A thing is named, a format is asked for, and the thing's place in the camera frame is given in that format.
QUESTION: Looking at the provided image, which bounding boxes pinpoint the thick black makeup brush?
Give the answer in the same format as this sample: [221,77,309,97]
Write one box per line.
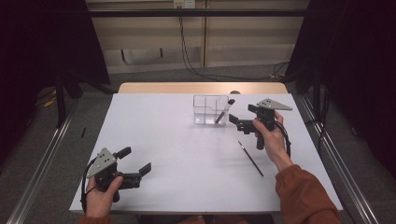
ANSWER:
[214,98,236,125]

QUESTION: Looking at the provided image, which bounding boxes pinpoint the left hand-held gripper cable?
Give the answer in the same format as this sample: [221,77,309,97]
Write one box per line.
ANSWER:
[79,157,98,214]

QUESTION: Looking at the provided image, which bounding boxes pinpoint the black curtain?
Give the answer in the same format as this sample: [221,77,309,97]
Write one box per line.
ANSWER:
[0,0,110,164]
[285,0,396,180]

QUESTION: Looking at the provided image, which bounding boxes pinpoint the black wall cable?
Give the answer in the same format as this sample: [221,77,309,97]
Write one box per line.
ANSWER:
[177,5,290,82]

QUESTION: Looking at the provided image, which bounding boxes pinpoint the metal floor rail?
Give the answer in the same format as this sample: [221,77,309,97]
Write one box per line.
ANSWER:
[6,96,80,224]
[298,92,380,224]

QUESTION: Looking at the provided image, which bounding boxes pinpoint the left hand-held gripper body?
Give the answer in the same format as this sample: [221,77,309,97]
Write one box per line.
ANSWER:
[85,147,143,203]

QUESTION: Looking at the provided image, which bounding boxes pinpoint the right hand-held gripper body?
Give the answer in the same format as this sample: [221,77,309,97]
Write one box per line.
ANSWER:
[236,97,294,151]

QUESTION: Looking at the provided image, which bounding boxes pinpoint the clear plastic organizer box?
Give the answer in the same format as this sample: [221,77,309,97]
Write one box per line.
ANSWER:
[192,93,231,127]

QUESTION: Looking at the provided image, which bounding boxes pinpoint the person's right hand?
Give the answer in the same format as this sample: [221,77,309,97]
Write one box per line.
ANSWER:
[252,110,294,173]

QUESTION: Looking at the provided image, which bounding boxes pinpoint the black horizontal frame bar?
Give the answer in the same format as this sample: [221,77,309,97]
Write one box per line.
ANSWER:
[88,8,310,19]

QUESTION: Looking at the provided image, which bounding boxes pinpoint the white wall socket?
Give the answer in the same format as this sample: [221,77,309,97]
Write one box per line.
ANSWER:
[173,0,197,9]

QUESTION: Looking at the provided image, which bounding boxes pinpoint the thin black makeup brush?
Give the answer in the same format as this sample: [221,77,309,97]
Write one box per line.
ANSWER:
[237,140,265,178]

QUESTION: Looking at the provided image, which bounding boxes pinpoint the person's left hand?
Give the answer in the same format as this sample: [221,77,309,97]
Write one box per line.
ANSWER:
[85,175,124,218]

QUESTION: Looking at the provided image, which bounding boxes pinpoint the right hand-held gripper cable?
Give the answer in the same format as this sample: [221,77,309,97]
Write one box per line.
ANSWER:
[274,120,292,159]

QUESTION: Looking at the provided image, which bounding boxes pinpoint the black metal stand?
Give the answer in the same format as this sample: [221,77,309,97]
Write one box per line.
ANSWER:
[55,73,68,129]
[312,68,322,120]

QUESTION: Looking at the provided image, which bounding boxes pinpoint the hand-held gripper cable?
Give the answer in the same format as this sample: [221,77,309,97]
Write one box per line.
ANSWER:
[274,120,292,159]
[79,157,98,214]

